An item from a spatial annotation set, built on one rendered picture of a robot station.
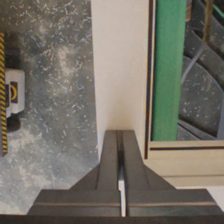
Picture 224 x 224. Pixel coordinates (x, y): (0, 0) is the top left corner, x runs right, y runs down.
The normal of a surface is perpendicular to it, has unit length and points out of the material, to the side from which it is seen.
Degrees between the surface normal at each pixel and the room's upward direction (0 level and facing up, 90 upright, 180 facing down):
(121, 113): 0
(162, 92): 0
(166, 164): 90
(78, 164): 0
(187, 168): 90
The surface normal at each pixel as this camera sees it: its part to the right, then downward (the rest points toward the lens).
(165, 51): -0.03, 0.27
